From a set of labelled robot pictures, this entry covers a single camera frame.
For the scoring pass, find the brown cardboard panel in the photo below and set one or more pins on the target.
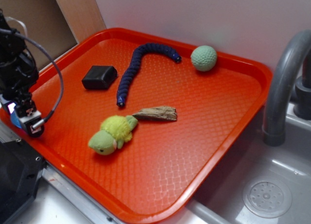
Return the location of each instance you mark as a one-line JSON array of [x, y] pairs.
[[42, 21]]

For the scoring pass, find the orange plastic tray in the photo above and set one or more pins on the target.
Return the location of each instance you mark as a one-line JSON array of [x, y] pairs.
[[159, 170]]

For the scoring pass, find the blue textured ball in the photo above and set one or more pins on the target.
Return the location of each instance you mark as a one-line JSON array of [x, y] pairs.
[[14, 120]]

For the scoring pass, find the dark blue braided rope toy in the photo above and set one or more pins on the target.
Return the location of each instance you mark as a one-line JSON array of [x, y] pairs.
[[135, 63]]

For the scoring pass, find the grey toy sink basin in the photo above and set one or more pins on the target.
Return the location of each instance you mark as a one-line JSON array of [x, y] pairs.
[[219, 198]]

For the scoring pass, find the grey curved faucet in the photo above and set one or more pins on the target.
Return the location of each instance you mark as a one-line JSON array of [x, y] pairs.
[[282, 87]]

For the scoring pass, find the black rectangular block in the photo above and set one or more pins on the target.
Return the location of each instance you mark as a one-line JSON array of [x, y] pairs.
[[99, 77]]

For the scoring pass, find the black robot base box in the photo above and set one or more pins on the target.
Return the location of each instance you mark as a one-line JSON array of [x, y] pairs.
[[21, 168]]

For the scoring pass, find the round sink drain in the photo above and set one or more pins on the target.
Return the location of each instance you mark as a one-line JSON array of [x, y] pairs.
[[267, 197]]

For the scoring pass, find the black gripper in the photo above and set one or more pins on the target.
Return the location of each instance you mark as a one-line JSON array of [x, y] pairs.
[[20, 101]]

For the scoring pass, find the dark grey faucet handle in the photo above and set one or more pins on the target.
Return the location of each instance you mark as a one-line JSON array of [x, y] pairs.
[[303, 91]]

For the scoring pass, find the green textured ball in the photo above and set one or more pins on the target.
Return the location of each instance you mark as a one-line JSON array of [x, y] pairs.
[[204, 58]]

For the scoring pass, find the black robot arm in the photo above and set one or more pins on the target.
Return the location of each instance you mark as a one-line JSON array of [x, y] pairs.
[[18, 73]]

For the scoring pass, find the green plush bird toy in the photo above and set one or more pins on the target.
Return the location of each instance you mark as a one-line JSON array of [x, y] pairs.
[[114, 132]]

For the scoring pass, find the brown wood piece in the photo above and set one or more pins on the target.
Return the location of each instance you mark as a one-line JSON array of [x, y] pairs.
[[160, 113]]

